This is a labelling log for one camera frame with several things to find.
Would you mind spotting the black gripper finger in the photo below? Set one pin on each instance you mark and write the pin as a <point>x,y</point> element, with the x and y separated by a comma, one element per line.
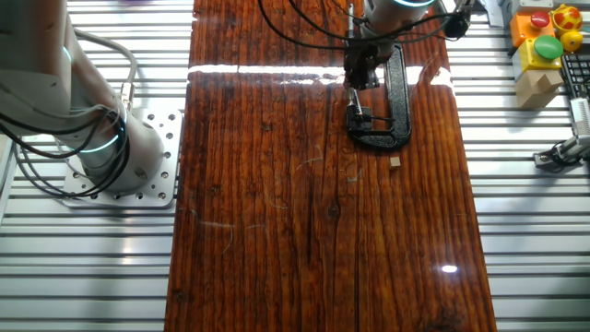
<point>358,102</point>
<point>352,99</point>

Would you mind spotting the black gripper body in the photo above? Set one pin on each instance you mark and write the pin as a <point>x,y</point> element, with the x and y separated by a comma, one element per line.
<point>366,67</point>

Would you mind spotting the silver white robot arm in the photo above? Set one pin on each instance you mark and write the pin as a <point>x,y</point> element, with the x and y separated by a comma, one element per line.
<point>37,55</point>

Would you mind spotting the small black clock movement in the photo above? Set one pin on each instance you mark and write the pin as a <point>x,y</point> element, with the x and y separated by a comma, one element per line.
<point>364,122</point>

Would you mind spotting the black C-clamp with steel screw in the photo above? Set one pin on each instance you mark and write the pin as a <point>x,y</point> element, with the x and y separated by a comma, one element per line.
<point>398,92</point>

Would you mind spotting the small wooden cube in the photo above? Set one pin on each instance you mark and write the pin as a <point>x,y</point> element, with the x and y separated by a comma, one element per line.
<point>394,162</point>

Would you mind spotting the brown wooden board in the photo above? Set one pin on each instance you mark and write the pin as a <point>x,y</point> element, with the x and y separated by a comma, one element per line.
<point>276,207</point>

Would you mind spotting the orange box with red button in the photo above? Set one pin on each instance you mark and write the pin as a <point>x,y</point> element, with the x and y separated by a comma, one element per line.
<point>523,27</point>

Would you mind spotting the yellow box with green button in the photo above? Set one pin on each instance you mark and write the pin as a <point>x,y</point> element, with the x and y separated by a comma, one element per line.
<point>530,57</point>

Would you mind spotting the beige wooden block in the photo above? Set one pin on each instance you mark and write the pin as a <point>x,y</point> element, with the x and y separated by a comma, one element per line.
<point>534,92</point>

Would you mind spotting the yellow red-spotted toy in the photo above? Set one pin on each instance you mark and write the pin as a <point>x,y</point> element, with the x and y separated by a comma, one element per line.
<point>567,18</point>

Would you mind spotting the black keyboard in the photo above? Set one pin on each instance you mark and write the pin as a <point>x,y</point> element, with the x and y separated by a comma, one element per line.
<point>578,74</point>

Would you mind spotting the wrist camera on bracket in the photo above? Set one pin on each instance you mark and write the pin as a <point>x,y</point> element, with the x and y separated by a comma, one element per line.
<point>456,27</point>

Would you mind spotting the grey metal bracket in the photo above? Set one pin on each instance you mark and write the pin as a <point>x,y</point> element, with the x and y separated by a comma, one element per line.
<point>500,10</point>

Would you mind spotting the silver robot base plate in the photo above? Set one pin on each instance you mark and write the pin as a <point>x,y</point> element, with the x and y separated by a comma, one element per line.
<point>161,184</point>

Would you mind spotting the ribbed silver camera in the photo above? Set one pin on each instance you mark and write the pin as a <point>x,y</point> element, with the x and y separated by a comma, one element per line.
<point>581,115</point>

